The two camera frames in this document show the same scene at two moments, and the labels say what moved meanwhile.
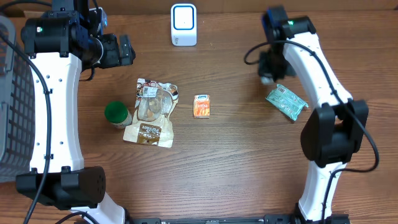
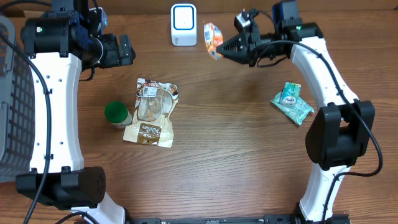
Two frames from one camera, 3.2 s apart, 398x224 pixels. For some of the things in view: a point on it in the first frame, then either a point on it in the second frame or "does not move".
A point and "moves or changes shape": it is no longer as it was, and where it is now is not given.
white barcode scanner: x=183 y=24 does not move
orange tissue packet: x=201 y=106 -> x=213 y=37
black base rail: x=268 y=219 does not move
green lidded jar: x=117 y=114 does not move
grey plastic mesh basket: x=17 y=107 does not move
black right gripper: x=267 y=74 -> x=244 y=45
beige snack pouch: x=152 y=124 does not move
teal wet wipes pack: x=286 y=101 moves or changes shape
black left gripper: x=125 y=50 does not move
